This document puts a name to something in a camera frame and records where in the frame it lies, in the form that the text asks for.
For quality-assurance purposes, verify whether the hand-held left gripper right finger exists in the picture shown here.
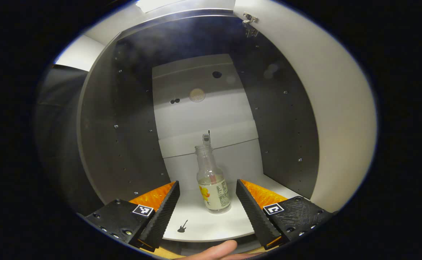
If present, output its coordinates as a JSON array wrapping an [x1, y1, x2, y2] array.
[[235, 179, 334, 250]]

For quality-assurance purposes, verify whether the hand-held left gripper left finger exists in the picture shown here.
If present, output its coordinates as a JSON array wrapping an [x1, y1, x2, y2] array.
[[84, 181, 180, 252]]

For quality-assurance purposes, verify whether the clear glass bottle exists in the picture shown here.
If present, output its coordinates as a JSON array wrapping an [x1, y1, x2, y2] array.
[[195, 143, 231, 215]]

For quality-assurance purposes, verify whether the grey cabinet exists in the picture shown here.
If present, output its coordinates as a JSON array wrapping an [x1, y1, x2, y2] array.
[[77, 9, 319, 253]]

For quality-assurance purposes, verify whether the white cabinet shelf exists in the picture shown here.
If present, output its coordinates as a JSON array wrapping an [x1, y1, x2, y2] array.
[[162, 173, 299, 243]]

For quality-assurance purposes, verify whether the metal door hinge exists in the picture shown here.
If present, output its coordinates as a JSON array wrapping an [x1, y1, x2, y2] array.
[[242, 12, 259, 38]]

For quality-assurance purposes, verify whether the black backdrop cloth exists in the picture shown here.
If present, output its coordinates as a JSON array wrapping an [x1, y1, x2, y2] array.
[[34, 64, 89, 217]]

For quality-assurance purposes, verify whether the ceiling light panel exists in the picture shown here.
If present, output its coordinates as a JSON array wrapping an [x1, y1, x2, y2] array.
[[136, 0, 183, 14]]

